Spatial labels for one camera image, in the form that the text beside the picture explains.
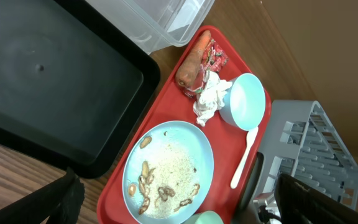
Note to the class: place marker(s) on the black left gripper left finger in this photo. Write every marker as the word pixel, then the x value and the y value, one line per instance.
pixel 57 202

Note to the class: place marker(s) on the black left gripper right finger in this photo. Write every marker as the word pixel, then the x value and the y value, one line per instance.
pixel 300 203

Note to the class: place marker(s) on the white plastic spoon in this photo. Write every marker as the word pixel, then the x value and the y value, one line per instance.
pixel 250 139

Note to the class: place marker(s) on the mint green bowl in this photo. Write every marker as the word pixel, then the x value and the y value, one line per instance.
pixel 207 217

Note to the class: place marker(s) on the light blue plate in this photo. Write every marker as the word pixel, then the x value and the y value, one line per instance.
pixel 187 135

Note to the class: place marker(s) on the light blue bowl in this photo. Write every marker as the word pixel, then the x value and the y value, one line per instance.
pixel 244 103

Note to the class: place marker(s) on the grey dishwasher rack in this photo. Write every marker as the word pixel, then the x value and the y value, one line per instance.
pixel 302 142

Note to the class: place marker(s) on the peanut shells food scraps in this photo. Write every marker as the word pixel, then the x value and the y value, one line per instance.
pixel 168 180

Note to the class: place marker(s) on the black plastic bin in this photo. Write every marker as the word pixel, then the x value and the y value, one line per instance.
pixel 72 86

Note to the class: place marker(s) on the crumpled white napkin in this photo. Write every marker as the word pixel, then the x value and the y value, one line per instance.
pixel 211 98

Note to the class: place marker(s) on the red serving tray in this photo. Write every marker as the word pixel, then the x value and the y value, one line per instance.
pixel 227 142

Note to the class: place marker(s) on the red snack wrapper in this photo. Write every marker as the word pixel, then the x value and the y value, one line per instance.
pixel 213 59

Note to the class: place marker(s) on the orange carrot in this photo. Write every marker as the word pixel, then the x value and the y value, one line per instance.
pixel 187 72

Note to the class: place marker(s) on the clear plastic bin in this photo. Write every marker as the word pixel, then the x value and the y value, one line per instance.
pixel 155 24

